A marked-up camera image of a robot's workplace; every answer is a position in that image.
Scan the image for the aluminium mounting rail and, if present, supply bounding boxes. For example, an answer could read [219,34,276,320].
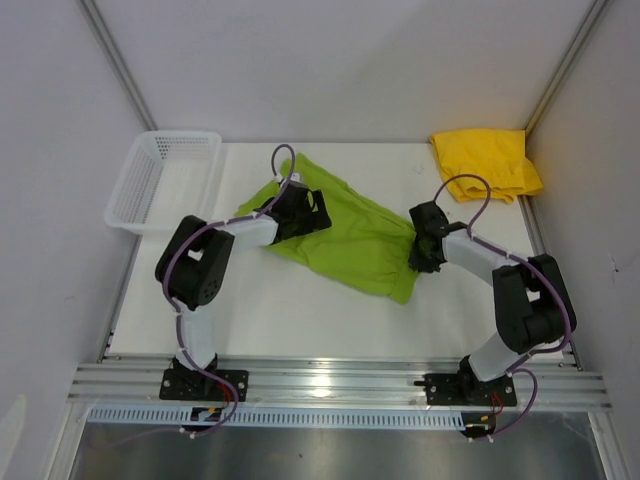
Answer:
[67,355,612,412]

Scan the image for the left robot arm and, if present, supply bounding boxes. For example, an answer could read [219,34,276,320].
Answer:
[155,181,332,403]

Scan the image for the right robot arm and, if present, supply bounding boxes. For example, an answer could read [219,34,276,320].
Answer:
[408,201,577,407]

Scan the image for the left frame post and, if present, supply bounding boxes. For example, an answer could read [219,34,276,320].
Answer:
[77,0,158,131]

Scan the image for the frame post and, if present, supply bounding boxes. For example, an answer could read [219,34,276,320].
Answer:
[77,0,158,131]
[522,0,614,139]

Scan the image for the green shorts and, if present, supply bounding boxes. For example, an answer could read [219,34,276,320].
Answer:
[267,153,418,304]

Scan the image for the white plastic basket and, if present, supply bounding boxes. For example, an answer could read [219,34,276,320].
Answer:
[104,130,223,236]

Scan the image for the right frame post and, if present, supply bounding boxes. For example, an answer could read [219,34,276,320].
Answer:
[522,0,614,139]

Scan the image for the yellow shorts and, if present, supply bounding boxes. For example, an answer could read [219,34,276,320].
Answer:
[430,128,544,204]

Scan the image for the slotted cable duct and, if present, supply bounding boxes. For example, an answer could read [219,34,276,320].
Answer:
[87,404,465,431]

